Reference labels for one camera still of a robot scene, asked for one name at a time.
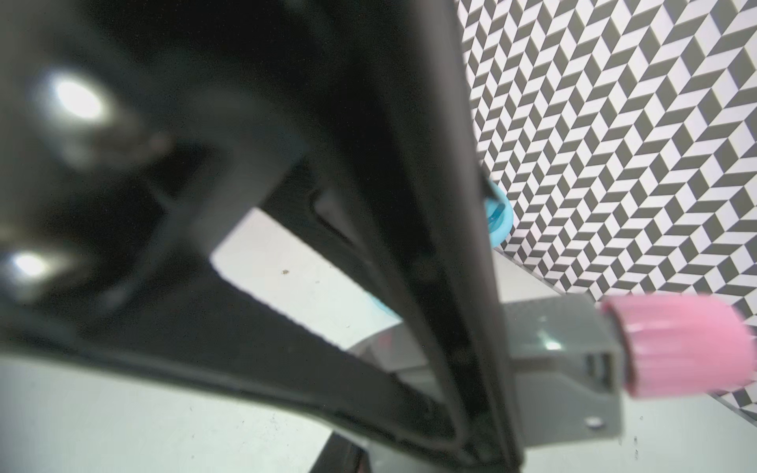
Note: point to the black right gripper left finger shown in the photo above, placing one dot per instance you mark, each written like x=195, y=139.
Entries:
x=134, y=136

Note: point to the light blue plastic bucket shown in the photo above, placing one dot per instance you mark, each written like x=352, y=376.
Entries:
x=499, y=212

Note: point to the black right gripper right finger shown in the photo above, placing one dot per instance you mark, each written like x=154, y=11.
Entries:
x=394, y=198

